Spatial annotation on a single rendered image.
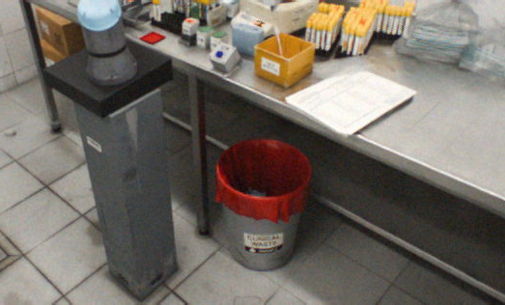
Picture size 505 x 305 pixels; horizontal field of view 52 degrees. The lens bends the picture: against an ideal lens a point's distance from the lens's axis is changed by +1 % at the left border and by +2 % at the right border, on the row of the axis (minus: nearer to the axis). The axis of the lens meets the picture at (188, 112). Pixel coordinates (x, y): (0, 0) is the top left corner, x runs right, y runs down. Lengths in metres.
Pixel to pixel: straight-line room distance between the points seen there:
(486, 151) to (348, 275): 0.94
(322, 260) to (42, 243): 1.19
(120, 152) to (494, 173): 0.98
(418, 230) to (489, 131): 0.64
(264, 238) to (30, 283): 0.96
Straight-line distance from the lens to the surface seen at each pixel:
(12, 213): 2.57
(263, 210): 1.85
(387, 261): 2.29
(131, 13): 1.99
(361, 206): 2.09
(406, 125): 1.47
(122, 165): 1.60
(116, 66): 1.48
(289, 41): 1.66
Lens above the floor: 1.70
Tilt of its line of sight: 35 degrees down
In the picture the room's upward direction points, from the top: 4 degrees counter-clockwise
